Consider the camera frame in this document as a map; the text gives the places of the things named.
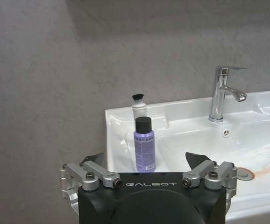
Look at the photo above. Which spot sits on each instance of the chrome sink drain plug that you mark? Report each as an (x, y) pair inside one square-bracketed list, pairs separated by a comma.
[(243, 173)]

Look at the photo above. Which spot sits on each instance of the chrome faucet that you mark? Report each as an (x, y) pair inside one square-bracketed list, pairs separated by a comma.
[(223, 93)]

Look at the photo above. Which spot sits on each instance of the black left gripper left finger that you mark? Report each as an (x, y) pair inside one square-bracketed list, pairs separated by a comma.
[(91, 171)]

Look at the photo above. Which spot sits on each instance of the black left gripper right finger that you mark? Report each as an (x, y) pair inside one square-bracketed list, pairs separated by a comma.
[(207, 172)]

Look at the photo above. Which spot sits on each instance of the purple bottle with black cap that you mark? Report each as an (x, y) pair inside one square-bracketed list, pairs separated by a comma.
[(144, 144)]

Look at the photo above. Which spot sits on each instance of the white tube with black cap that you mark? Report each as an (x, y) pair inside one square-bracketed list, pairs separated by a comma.
[(139, 106)]

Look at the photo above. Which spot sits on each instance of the white ceramic washbasin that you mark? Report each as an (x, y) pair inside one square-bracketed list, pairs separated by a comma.
[(219, 140)]

